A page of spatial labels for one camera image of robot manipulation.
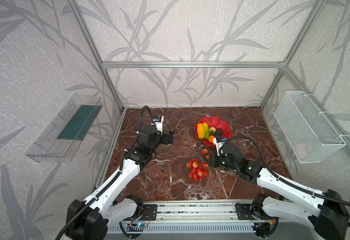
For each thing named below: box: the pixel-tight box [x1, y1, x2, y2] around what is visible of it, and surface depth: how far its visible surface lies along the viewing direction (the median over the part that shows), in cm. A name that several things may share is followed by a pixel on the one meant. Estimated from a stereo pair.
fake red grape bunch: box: [186, 149, 209, 181], surface depth 83 cm
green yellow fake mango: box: [203, 122, 210, 140], surface depth 104 cm
